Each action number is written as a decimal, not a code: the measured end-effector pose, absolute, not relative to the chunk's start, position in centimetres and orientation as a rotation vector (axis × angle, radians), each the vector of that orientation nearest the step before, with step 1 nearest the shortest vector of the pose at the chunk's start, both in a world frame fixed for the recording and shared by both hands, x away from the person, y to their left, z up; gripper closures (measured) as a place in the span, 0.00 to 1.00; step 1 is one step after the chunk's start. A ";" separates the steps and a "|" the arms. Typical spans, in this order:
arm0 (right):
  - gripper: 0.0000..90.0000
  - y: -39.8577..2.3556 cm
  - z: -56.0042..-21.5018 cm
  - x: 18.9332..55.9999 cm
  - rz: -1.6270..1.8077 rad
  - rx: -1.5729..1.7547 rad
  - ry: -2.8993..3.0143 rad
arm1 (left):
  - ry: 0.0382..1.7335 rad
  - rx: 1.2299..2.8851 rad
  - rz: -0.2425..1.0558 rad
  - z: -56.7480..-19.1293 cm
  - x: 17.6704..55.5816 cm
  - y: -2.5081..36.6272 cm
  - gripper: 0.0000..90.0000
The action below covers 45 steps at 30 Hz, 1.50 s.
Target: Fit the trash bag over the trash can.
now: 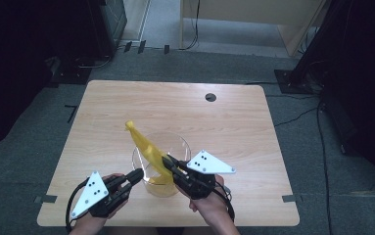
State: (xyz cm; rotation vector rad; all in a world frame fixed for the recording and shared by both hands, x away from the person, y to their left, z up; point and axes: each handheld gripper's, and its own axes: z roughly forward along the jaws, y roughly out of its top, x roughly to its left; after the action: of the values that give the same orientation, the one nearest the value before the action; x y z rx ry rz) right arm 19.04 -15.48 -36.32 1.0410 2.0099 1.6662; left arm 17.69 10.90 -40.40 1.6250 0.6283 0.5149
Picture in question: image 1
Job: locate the dark curtain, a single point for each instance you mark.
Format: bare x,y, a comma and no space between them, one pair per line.
364,81
18,65

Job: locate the black stand base plate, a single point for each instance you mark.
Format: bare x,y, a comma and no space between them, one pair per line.
289,83
70,76

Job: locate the clear glass bowl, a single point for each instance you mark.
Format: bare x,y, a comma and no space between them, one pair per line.
178,143

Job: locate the person's left hand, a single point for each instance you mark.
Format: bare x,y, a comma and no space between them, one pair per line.
93,222

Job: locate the black floor tape strip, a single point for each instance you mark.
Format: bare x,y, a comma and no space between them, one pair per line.
128,46

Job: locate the beige wooden desk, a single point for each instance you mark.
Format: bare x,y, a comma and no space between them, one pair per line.
250,9

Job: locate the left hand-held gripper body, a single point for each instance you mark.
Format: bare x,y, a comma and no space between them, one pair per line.
92,192

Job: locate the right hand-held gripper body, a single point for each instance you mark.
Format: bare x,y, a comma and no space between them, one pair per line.
198,184

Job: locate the dark cabinet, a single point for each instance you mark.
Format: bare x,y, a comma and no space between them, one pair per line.
110,23

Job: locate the person's right hand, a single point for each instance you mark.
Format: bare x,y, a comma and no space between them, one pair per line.
211,207

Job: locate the yellow printed plastic bag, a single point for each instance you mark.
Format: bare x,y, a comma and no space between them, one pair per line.
146,148

